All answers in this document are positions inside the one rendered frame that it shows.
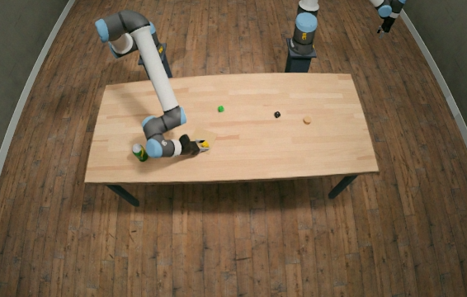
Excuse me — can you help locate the wooden table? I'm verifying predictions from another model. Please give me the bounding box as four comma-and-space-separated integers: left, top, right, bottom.
83, 73, 380, 208

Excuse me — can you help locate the green can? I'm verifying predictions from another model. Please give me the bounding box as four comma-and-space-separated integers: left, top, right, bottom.
131, 143, 149, 163

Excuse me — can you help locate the tan mat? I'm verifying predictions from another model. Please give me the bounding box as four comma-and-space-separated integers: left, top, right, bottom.
193, 128, 219, 154

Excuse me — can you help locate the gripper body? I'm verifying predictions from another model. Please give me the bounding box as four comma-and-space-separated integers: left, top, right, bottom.
380, 16, 396, 34
180, 140, 202, 158

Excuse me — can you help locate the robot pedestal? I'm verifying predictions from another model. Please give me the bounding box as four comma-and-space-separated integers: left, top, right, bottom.
137, 40, 173, 81
284, 39, 318, 74

